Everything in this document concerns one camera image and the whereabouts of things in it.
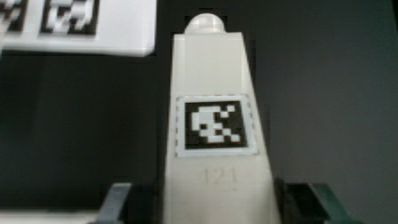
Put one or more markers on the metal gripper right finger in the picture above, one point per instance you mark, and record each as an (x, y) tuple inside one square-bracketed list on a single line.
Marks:
[(309, 204)]

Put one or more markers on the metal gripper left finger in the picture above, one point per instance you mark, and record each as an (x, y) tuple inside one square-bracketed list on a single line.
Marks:
[(113, 213)]

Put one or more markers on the white marker plate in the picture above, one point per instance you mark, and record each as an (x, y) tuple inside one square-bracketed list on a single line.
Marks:
[(79, 26)]

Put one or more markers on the white leg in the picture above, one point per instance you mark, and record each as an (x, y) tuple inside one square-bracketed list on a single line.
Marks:
[(220, 185)]

